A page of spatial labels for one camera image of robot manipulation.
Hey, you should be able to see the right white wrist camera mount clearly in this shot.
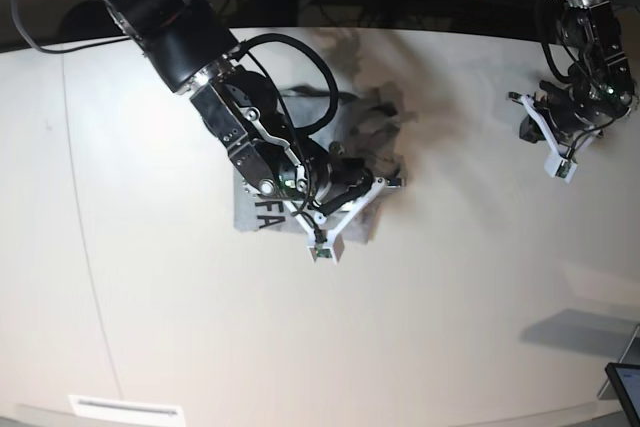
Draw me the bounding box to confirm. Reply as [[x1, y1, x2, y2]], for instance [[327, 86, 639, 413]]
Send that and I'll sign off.
[[283, 177, 406, 264]]

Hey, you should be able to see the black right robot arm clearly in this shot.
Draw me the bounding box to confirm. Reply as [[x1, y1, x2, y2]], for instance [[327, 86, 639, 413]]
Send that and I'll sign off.
[[101, 0, 376, 216]]

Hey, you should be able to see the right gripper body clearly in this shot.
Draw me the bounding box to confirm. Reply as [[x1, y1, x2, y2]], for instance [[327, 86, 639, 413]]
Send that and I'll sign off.
[[307, 154, 376, 218]]

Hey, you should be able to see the white flat label strip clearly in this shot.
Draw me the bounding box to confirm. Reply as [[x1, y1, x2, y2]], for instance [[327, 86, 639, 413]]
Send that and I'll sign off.
[[68, 394, 184, 416]]

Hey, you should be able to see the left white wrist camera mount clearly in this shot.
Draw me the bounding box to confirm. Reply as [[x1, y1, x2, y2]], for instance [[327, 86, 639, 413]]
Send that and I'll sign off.
[[507, 91, 602, 183]]

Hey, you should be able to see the grey T-shirt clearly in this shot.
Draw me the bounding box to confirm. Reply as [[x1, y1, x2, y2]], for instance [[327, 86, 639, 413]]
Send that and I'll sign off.
[[233, 85, 411, 245]]

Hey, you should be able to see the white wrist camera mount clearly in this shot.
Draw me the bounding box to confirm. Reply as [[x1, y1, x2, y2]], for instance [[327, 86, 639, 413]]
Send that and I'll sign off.
[[507, 91, 602, 183], [283, 177, 406, 264]]

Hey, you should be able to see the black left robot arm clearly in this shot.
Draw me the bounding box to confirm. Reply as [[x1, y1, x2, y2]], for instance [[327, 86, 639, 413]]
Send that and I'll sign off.
[[533, 0, 638, 148]]

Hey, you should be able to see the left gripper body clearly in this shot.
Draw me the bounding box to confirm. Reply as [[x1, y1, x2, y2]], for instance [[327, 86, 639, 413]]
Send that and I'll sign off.
[[537, 91, 595, 142]]

